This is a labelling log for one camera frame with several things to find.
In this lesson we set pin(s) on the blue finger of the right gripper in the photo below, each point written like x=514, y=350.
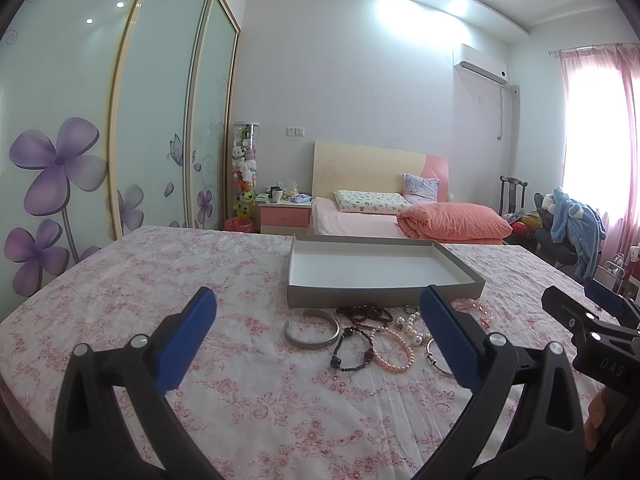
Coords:
x=567, y=309
x=625, y=310

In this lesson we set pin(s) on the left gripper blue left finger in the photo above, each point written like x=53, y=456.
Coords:
x=91, y=439

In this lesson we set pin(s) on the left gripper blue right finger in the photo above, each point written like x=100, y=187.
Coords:
x=523, y=419

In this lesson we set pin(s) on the thin silver bangle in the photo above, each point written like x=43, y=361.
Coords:
x=436, y=359

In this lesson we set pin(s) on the wide silver cuff bangle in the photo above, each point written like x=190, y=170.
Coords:
x=320, y=331

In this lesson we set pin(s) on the person's right hand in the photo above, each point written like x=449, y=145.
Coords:
x=596, y=415

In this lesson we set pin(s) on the black office chair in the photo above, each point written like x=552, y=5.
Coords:
x=558, y=254

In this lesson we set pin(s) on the blue plush bathrobe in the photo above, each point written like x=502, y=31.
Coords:
x=583, y=227

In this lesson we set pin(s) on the pink floral bed sheet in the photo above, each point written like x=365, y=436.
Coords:
x=256, y=406

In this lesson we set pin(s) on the dark wooden chair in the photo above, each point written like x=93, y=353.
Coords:
x=512, y=195

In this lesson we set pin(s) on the folded coral duvet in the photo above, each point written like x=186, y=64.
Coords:
x=453, y=223

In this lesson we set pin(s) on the lilac patterned pillow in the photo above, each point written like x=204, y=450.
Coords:
x=420, y=187

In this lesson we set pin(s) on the pink curtain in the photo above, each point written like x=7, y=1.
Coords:
x=601, y=138

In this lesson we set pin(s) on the red lined waste basket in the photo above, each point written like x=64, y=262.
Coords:
x=239, y=224

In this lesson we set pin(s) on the grey shallow cardboard tray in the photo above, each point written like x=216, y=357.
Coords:
x=328, y=272

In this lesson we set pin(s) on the white patterned pillow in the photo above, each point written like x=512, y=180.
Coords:
x=357, y=202

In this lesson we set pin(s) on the pink white nightstand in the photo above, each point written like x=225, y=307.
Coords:
x=284, y=218

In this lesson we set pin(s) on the black white mug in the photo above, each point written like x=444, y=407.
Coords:
x=276, y=195

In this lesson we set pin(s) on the pink bed with headboard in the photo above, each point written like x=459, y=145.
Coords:
x=361, y=190

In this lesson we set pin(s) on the clear tube of plush toys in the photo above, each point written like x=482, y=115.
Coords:
x=243, y=169

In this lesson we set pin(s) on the floral sliding door wardrobe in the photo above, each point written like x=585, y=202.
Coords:
x=114, y=116

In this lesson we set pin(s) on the white wall air conditioner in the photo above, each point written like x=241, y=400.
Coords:
x=480, y=64

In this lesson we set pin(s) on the white wall socket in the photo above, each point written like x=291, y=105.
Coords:
x=292, y=131

